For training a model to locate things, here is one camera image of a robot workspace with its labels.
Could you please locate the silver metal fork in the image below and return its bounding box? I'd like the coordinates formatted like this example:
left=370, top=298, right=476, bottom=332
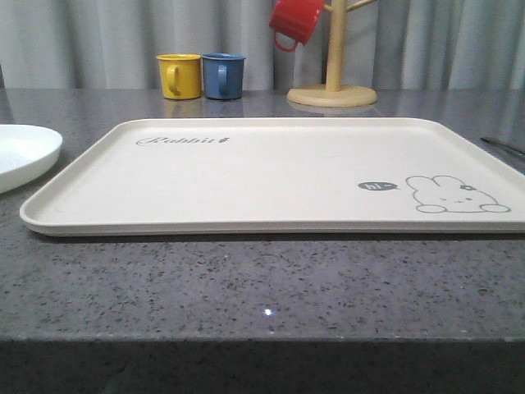
left=480, top=136, right=525, bottom=155

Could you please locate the white round plate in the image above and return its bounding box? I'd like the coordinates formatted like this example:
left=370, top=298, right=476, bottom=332
left=1, top=124, right=62, bottom=193

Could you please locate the cream rabbit serving tray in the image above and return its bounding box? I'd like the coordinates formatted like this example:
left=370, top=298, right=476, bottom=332
left=20, top=117, right=524, bottom=236

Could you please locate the wooden mug tree stand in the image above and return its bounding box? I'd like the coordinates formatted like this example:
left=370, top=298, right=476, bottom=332
left=287, top=1, right=377, bottom=108

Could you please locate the blue enamel mug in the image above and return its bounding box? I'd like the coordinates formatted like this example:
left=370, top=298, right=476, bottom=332
left=202, top=53, right=245, bottom=100

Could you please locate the yellow enamel mug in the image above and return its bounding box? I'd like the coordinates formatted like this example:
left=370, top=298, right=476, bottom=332
left=157, top=54, right=202, bottom=100

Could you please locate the red enamel mug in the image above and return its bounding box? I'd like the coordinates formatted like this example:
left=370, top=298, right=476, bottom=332
left=269, top=0, right=325, bottom=53

